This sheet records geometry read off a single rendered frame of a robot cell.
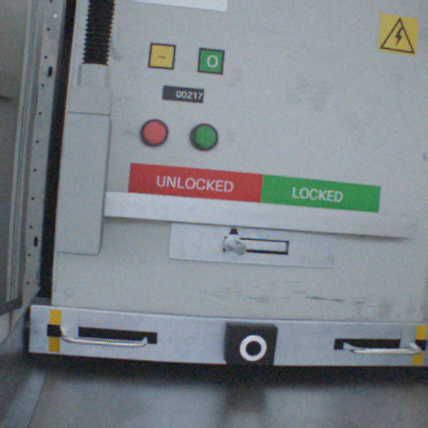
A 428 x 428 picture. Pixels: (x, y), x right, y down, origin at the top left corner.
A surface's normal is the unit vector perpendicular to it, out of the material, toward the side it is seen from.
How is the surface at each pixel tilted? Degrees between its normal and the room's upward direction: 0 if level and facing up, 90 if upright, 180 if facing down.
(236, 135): 90
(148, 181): 90
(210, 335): 90
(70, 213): 90
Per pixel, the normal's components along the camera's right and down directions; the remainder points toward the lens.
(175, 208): 0.15, 0.07
